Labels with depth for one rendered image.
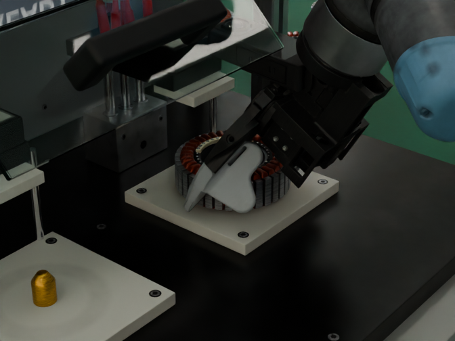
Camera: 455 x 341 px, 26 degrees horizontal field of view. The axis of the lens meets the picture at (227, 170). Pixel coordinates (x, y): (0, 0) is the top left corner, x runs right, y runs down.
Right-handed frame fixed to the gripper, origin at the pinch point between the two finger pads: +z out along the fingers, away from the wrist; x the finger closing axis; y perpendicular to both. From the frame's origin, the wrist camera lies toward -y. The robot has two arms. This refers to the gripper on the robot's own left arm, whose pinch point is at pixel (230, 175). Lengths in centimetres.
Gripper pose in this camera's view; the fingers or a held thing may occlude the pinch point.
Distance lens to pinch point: 96.4
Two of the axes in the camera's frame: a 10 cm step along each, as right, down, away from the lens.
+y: 6.7, 7.0, -2.4
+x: 6.3, -3.7, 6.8
